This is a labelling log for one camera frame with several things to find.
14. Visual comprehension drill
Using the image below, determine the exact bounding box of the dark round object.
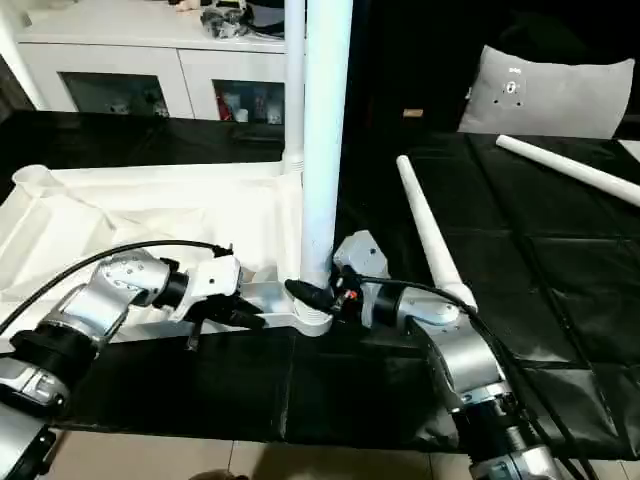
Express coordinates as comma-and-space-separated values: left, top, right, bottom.
244, 0, 290, 27

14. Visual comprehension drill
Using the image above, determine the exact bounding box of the white cabinet with glass doors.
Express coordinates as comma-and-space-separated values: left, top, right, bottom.
0, 0, 306, 125

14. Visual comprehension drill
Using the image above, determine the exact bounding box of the white plastic table leg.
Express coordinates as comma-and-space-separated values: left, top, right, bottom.
395, 154, 479, 312
283, 0, 307, 176
495, 133, 640, 209
299, 0, 354, 321

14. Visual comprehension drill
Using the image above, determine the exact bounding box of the white plastic table top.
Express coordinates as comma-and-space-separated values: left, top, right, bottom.
0, 162, 335, 351

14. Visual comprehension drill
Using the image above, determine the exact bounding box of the black padded mat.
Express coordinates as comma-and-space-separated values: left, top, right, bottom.
0, 110, 640, 461

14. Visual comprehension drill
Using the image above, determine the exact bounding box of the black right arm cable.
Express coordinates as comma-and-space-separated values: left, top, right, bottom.
339, 272, 601, 480

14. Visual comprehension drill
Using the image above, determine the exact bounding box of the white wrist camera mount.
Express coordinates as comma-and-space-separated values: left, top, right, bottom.
332, 229, 391, 329
172, 254, 244, 321

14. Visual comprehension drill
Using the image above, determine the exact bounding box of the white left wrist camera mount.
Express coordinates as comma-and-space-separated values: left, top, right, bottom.
172, 254, 244, 321

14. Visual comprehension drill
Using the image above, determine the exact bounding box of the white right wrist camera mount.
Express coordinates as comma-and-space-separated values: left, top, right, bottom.
332, 229, 391, 329

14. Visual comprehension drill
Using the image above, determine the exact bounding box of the grey curtain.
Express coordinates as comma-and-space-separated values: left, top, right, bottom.
0, 54, 26, 124

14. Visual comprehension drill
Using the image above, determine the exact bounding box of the grey pillow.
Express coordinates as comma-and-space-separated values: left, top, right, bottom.
457, 44, 636, 140

